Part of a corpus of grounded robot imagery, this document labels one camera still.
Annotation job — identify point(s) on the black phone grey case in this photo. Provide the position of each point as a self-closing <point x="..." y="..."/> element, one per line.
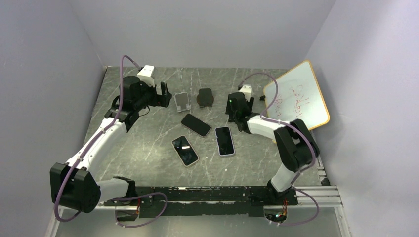
<point x="196" y="125"/>

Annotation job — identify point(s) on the aluminium frame rail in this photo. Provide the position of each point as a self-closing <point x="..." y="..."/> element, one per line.
<point x="324" y="195"/>

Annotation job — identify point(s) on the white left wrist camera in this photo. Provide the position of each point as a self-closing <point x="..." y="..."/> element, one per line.
<point x="146" y="75"/>

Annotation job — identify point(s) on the yellow framed whiteboard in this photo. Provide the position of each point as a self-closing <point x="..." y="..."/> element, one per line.
<point x="299" y="97"/>

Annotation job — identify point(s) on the round wooden black phone stand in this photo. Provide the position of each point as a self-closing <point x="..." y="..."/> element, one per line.
<point x="205" y="97"/>

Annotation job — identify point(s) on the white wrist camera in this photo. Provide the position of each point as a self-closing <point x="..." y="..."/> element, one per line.
<point x="146" y="75"/>
<point x="246" y="90"/>

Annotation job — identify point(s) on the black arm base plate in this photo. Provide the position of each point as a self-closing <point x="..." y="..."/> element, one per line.
<point x="129" y="210"/>

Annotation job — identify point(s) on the black phone pink case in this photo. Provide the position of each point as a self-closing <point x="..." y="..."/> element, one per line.
<point x="185" y="151"/>

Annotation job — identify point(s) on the black phone lilac case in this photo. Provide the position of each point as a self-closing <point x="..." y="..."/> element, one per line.
<point x="224" y="141"/>

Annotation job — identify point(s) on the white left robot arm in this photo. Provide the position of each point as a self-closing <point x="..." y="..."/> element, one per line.
<point x="72" y="183"/>

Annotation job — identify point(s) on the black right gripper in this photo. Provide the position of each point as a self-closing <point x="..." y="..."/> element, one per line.
<point x="228" y="110"/>

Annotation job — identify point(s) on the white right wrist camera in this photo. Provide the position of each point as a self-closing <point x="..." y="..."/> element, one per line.
<point x="246" y="90"/>

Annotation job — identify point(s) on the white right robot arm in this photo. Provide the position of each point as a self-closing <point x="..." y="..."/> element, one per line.
<point x="297" y="148"/>

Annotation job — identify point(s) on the white grey phone stand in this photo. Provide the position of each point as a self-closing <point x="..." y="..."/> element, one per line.
<point x="182" y="101"/>

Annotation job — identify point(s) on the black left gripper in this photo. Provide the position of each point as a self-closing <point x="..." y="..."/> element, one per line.
<point x="162" y="100"/>

